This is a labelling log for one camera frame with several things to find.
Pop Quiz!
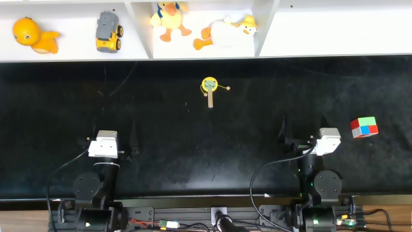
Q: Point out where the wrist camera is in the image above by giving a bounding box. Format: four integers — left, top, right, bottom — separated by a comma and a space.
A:
310, 127, 342, 157
87, 130, 119, 160

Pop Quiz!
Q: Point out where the white shelf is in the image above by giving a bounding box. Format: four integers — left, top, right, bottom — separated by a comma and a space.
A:
0, 0, 412, 63

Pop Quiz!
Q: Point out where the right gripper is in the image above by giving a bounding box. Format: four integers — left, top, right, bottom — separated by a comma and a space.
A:
277, 113, 330, 155

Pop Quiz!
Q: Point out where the yellow wooden rattle drum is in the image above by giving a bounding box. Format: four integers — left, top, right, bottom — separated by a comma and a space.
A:
200, 76, 232, 109

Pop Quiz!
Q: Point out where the many-coloured puzzle cube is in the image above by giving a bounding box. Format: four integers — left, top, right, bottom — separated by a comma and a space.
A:
350, 115, 380, 139

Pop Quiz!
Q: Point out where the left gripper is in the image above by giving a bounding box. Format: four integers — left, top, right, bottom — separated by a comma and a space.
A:
90, 119, 141, 162

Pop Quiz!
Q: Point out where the mounting rail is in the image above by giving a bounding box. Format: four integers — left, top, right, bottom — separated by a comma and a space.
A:
48, 195, 395, 232

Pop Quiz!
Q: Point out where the grey and yellow toy truck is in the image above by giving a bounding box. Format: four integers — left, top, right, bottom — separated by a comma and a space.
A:
95, 10, 125, 54

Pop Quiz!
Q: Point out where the white plush duck yellow hat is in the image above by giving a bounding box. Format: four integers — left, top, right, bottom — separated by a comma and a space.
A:
192, 14, 259, 52

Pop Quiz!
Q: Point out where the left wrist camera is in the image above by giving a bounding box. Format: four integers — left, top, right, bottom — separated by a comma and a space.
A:
87, 130, 119, 160

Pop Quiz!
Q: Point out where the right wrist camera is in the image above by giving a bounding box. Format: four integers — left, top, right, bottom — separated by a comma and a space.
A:
310, 127, 342, 157

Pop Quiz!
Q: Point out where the black cable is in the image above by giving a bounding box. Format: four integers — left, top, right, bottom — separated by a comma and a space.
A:
248, 144, 318, 232
45, 148, 91, 232

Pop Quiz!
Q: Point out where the yellow rubber duck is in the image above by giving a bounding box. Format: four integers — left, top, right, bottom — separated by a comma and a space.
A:
12, 16, 61, 55

